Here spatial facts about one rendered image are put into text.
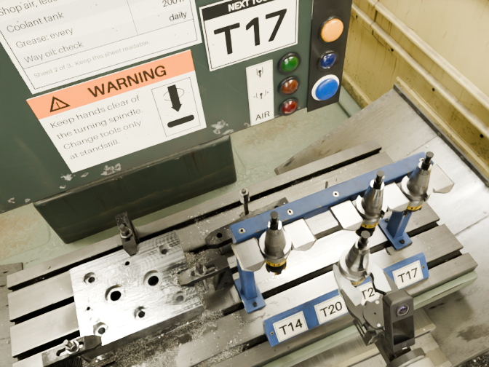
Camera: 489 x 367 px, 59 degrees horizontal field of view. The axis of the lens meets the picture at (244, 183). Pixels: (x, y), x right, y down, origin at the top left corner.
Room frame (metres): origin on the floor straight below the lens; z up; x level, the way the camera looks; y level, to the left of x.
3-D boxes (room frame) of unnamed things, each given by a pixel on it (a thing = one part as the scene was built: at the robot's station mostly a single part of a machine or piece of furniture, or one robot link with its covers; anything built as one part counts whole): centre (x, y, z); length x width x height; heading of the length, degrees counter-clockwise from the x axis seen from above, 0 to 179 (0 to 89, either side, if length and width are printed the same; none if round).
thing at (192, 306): (0.47, 0.31, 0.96); 0.29 x 0.23 x 0.05; 106
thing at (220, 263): (0.49, 0.13, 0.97); 0.13 x 0.03 x 0.15; 106
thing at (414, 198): (0.51, -0.36, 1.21); 0.06 x 0.06 x 0.03
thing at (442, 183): (0.53, -0.42, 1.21); 0.07 x 0.05 x 0.01; 16
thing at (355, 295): (0.32, -0.17, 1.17); 0.09 x 0.03 x 0.06; 30
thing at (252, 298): (0.46, 0.02, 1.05); 0.10 x 0.05 x 0.30; 16
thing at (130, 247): (0.62, 0.33, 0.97); 0.13 x 0.03 x 0.15; 16
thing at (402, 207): (0.50, -0.31, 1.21); 0.07 x 0.05 x 0.01; 16
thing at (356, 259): (0.36, -0.19, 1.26); 0.04 x 0.04 x 0.07
